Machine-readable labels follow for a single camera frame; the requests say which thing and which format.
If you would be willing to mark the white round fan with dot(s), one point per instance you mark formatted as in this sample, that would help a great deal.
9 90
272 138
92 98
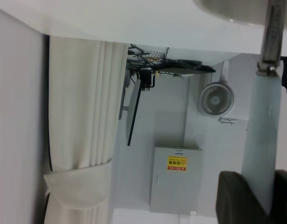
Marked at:
216 100

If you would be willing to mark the grey flat monitor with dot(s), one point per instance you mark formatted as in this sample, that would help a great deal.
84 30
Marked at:
133 112

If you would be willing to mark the white perforated panel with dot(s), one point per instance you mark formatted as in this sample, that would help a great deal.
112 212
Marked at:
243 79

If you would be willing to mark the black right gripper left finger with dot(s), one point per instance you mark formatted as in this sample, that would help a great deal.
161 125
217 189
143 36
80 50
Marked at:
236 200

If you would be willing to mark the black box on bracket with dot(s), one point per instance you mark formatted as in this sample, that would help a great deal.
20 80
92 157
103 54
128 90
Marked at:
145 78

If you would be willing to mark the grey electrical cabinet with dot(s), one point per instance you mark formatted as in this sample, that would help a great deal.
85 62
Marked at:
173 186

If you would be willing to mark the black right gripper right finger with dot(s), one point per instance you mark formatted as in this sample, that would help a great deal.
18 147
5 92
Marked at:
284 198

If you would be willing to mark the white pleated curtain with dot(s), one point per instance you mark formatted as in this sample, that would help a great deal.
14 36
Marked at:
83 105

